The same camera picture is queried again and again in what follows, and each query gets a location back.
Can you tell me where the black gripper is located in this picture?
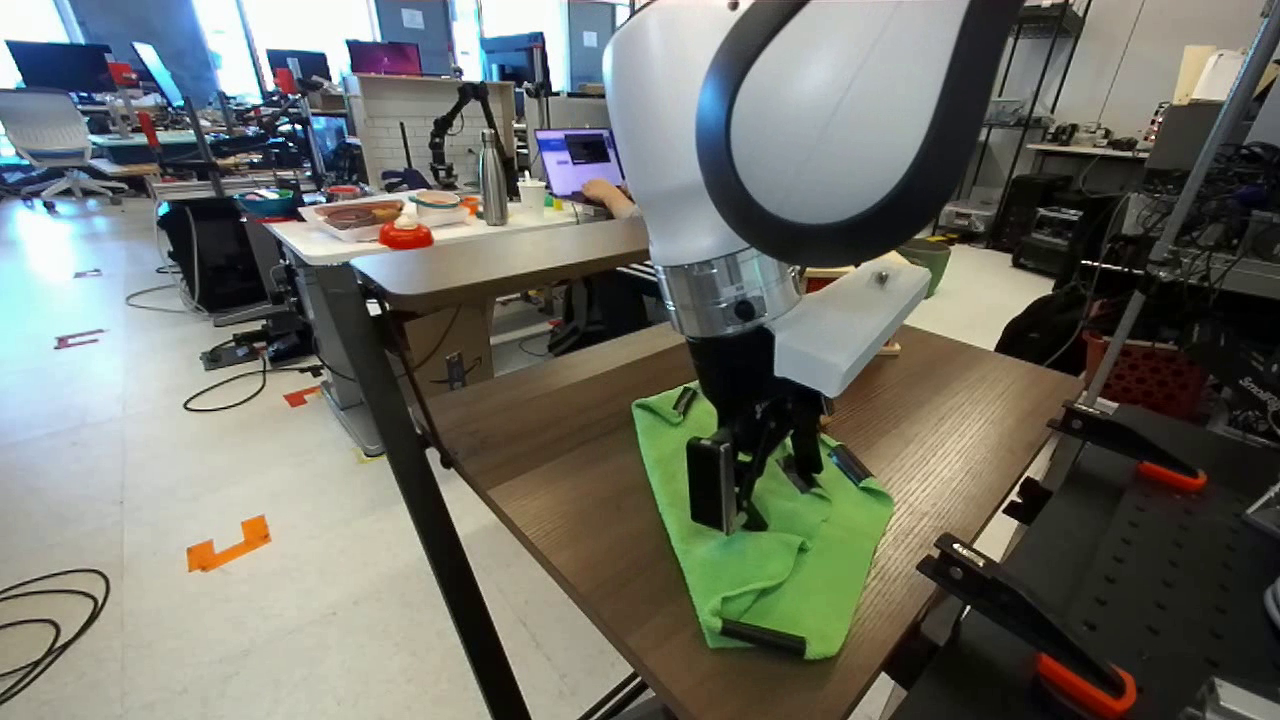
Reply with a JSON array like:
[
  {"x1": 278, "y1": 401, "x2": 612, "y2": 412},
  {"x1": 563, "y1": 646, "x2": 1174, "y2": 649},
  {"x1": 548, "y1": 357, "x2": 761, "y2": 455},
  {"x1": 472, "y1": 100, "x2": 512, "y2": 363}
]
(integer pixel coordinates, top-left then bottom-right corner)
[{"x1": 686, "y1": 328, "x2": 826, "y2": 531}]

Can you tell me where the green towel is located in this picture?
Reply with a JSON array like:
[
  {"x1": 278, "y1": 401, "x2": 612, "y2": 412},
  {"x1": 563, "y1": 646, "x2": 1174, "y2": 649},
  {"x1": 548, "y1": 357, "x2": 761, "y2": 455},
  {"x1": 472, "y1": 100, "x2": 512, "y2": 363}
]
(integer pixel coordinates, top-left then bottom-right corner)
[{"x1": 631, "y1": 386, "x2": 895, "y2": 665}]

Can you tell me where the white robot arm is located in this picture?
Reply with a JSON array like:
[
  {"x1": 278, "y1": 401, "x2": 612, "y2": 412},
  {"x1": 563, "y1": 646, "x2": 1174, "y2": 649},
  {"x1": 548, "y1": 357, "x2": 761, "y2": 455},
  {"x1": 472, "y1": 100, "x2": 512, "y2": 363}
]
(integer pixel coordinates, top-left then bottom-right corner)
[{"x1": 603, "y1": 0, "x2": 1023, "y2": 531}]

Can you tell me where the open laptop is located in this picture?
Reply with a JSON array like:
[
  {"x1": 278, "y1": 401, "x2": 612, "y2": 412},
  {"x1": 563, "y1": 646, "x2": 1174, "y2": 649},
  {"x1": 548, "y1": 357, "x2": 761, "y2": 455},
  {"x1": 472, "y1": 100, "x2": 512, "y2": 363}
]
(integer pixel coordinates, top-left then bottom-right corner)
[{"x1": 537, "y1": 128, "x2": 625, "y2": 201}]

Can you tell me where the near black orange clamp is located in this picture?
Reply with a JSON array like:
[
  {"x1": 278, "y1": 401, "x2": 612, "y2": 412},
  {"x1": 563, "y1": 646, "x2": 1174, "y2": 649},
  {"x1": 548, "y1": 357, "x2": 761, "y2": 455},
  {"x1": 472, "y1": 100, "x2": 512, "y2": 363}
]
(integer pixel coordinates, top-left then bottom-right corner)
[{"x1": 915, "y1": 531, "x2": 1139, "y2": 720}]

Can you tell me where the black orange clamp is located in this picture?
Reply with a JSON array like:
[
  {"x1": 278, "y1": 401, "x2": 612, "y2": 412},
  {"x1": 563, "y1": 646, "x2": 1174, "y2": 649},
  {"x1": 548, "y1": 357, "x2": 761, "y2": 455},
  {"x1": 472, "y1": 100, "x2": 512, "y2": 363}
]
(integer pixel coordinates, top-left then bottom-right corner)
[
  {"x1": 915, "y1": 531, "x2": 1139, "y2": 720},
  {"x1": 1056, "y1": 406, "x2": 1208, "y2": 496}
]

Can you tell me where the far black orange clamp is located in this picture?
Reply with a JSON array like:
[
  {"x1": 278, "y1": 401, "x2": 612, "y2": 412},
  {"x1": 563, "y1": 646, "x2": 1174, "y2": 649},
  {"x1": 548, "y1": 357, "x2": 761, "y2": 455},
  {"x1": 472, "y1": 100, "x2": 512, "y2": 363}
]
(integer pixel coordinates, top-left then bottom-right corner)
[{"x1": 1056, "y1": 406, "x2": 1208, "y2": 496}]

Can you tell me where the steel water bottle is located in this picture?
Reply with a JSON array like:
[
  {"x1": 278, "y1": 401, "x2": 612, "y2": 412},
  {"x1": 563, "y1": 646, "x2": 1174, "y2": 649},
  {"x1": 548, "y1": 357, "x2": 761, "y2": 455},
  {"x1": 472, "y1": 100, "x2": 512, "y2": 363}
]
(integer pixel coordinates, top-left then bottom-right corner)
[{"x1": 482, "y1": 128, "x2": 509, "y2": 228}]

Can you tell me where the grey side desk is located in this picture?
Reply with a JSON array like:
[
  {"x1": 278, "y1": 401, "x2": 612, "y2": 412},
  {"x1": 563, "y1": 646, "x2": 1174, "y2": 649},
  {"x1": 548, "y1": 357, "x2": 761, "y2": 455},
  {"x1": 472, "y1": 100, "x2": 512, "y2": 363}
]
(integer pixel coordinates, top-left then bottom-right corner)
[{"x1": 347, "y1": 217, "x2": 657, "y2": 314}]

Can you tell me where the black perforated mounting board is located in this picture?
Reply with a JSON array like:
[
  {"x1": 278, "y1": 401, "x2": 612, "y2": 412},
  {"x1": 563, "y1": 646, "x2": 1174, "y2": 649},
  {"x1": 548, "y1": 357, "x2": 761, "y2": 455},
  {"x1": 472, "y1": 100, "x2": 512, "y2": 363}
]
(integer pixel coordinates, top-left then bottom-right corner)
[{"x1": 891, "y1": 406, "x2": 1280, "y2": 720}]

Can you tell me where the red bowl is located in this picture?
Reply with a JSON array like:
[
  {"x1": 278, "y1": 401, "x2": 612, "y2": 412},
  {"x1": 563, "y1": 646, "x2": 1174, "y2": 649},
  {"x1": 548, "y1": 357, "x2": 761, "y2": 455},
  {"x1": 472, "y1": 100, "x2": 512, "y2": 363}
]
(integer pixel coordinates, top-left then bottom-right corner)
[{"x1": 377, "y1": 226, "x2": 434, "y2": 248}]

